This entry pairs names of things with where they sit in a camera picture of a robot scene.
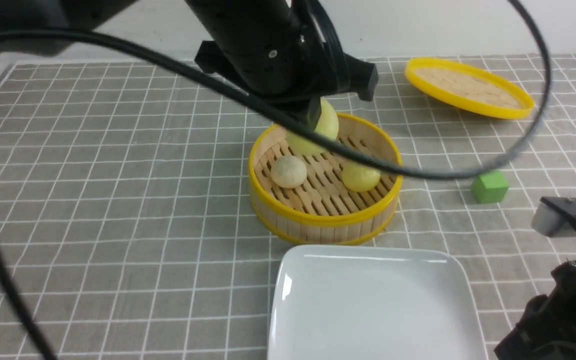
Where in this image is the beige steamed bun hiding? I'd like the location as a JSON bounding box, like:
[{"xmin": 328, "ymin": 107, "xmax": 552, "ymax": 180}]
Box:
[{"xmin": 270, "ymin": 155, "xmax": 307, "ymax": 189}]

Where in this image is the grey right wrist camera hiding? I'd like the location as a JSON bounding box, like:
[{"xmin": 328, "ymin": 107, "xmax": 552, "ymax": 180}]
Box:
[{"xmin": 531, "ymin": 196, "xmax": 576, "ymax": 238}]

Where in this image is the green wooden cube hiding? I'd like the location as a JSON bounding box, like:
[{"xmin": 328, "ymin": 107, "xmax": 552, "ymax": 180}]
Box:
[{"xmin": 470, "ymin": 170, "xmax": 510, "ymax": 204}]

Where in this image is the grey checked tablecloth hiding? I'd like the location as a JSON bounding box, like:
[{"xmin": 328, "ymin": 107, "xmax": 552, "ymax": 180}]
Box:
[{"xmin": 0, "ymin": 54, "xmax": 576, "ymax": 360}]

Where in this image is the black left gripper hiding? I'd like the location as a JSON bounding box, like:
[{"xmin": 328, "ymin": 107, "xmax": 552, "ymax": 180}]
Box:
[{"xmin": 194, "ymin": 30, "xmax": 378, "ymax": 128}]

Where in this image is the small yellow steamed bun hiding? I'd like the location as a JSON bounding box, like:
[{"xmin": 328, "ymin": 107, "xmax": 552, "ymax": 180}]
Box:
[{"xmin": 342, "ymin": 161, "xmax": 381, "ymax": 193}]

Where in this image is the white square plate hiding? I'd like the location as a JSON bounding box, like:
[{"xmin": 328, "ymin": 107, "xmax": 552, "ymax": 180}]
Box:
[{"xmin": 267, "ymin": 244, "xmax": 488, "ymax": 360}]

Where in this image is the yellow rimmed steamer lid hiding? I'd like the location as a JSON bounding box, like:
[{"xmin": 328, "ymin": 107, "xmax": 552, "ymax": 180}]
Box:
[{"xmin": 404, "ymin": 57, "xmax": 535, "ymax": 120}]

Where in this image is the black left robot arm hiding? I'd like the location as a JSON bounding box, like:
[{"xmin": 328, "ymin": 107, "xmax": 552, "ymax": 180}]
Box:
[{"xmin": 0, "ymin": 0, "xmax": 378, "ymax": 134}]

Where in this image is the bamboo steamer basket yellow rim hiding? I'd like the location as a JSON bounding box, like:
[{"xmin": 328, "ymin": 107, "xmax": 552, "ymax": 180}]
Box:
[{"xmin": 247, "ymin": 125, "xmax": 403, "ymax": 246}]

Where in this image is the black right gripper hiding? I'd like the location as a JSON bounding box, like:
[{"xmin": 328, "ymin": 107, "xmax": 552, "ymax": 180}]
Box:
[{"xmin": 494, "ymin": 221, "xmax": 576, "ymax": 360}]

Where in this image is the large yellow steamed bun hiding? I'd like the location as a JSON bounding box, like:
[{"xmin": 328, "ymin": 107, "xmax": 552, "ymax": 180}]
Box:
[{"xmin": 285, "ymin": 98, "xmax": 339, "ymax": 157}]

